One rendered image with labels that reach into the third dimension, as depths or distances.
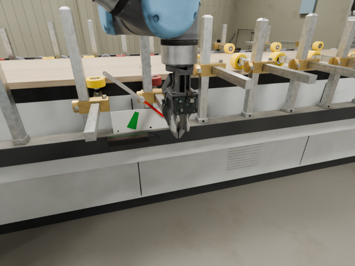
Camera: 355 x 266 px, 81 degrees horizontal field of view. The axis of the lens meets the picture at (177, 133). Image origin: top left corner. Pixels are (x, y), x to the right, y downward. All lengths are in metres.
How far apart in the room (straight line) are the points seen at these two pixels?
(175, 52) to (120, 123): 0.50
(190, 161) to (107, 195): 0.56
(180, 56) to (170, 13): 0.20
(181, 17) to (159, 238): 1.23
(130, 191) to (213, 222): 0.56
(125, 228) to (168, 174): 0.42
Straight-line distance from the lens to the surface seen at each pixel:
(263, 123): 1.16
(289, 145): 1.76
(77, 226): 1.55
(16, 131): 1.00
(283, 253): 1.45
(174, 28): 0.32
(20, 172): 1.12
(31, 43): 4.77
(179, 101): 0.51
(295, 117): 1.28
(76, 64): 0.86
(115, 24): 0.44
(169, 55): 0.51
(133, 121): 0.91
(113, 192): 1.41
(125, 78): 1.06
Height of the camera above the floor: 1.11
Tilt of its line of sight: 27 degrees down
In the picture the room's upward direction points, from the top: straight up
